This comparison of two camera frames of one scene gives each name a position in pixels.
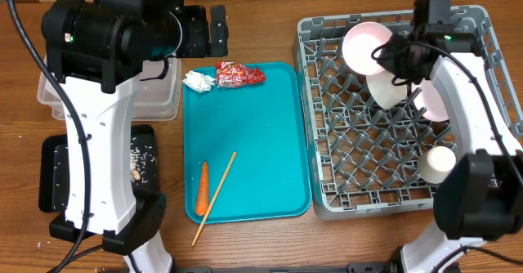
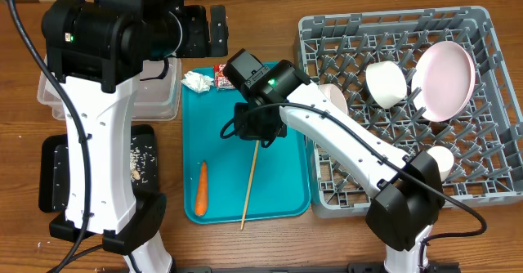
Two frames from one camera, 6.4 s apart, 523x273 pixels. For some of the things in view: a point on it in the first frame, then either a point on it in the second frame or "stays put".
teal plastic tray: [265, 123] stays put
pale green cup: [435, 164] stays put
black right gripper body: [397, 55] -> [257, 132]
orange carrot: [203, 199] stays put
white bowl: [382, 91] stays put
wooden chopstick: [216, 195] -> [257, 142]
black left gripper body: [195, 37] stays put
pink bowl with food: [359, 43] -> [335, 95]
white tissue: [198, 82] stays put
